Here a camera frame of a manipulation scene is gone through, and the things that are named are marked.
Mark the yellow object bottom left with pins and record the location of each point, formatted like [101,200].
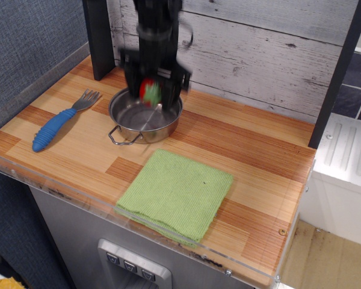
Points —
[10,283]

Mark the silver dispenser button panel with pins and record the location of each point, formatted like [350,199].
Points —
[126,269]

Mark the black left vertical post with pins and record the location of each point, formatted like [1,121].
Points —
[99,37]

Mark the clear acrylic table edge guard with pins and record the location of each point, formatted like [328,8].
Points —
[77,221]

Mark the black vertical post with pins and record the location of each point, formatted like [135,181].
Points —
[99,37]
[344,60]

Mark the white ridged appliance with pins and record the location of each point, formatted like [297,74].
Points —
[332,200]

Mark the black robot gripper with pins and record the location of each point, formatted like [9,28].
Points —
[145,62]

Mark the black right vertical post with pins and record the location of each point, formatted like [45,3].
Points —
[344,60]

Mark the fork with blue handle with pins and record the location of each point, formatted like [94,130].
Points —
[51,128]

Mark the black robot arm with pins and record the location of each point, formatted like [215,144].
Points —
[156,21]

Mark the small steel pot with handles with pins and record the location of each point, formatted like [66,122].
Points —
[138,123]

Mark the green knitted cloth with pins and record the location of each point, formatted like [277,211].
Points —
[175,196]

